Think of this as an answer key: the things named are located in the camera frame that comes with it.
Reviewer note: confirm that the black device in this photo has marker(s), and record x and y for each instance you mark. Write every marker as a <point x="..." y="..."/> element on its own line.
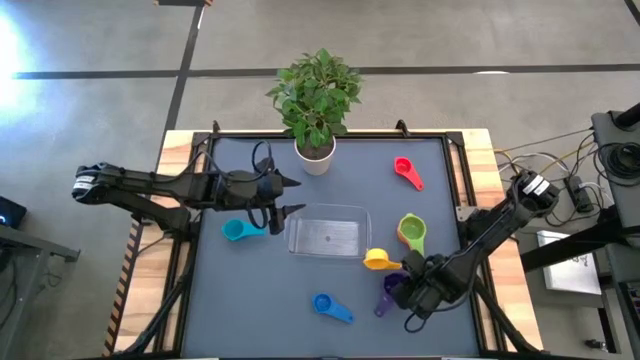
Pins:
<point x="12" y="210"/>

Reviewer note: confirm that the black aluminium table frame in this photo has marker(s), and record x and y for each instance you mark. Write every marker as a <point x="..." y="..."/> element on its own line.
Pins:
<point x="400" y="135"/>

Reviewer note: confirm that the green plant in cream pot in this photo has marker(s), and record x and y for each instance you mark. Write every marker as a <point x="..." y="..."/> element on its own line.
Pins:
<point x="315" y="100"/>

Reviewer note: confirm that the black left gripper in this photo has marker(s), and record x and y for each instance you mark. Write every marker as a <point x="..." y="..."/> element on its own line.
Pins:
<point x="276" y="197"/>

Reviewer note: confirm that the white paper sheet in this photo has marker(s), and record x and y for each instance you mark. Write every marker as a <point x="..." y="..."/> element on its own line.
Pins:
<point x="570" y="275"/>

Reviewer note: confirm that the grey desk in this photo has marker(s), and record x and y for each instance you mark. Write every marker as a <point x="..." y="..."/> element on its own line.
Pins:
<point x="20" y="240"/>

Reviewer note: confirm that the clear plastic basket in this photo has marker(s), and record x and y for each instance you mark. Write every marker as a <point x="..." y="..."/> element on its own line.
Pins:
<point x="325" y="235"/>

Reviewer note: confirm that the green measuring cup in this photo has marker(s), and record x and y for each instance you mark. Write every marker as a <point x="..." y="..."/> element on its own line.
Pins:
<point x="412" y="230"/>

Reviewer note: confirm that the yellow measuring cup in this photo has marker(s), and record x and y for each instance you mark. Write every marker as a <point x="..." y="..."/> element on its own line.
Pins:
<point x="376" y="260"/>

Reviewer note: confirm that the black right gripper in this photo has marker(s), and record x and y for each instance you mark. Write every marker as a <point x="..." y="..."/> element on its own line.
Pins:
<point x="430" y="285"/>

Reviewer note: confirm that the yellow black hazard tape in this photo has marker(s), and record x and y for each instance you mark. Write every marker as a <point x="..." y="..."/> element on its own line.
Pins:
<point x="122" y="295"/>

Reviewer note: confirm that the grey equipment stand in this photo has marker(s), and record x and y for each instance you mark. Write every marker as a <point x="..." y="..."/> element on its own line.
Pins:
<point x="607" y="130"/>

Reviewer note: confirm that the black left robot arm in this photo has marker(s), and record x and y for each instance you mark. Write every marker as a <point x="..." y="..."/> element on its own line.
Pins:
<point x="150" y="185"/>

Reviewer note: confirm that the teal measuring cup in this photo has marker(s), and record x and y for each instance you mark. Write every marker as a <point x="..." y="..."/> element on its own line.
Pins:
<point x="235" y="230"/>

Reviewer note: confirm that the red measuring cup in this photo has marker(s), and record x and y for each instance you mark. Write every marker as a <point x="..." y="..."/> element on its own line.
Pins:
<point x="402" y="166"/>

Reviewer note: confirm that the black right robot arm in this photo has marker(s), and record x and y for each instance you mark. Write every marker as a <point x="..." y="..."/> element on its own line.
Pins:
<point x="480" y="240"/>

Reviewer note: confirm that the blue measuring cup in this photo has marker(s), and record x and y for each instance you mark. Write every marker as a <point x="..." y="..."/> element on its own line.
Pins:
<point x="324" y="303"/>

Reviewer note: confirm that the purple measuring cup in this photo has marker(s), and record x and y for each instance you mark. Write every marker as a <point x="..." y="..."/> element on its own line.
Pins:
<point x="386" y="302"/>

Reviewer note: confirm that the black power strip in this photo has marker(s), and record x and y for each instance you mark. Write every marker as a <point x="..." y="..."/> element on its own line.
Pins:
<point x="579" y="195"/>

